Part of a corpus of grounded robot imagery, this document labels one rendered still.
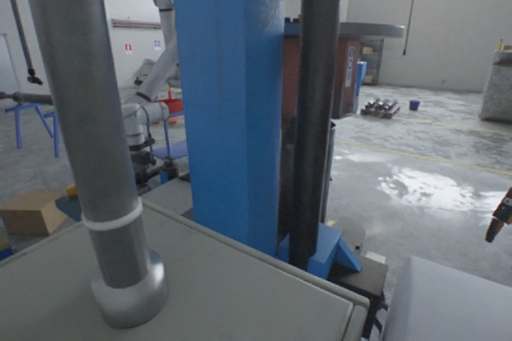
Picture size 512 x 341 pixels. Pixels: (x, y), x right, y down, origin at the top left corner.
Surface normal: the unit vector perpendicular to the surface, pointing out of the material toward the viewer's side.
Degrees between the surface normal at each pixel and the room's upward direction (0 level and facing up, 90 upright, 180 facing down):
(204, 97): 90
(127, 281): 90
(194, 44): 90
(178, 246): 0
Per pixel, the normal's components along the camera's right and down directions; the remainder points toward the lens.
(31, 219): 0.01, 0.37
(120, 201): 0.73, 0.25
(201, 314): 0.00, -0.93
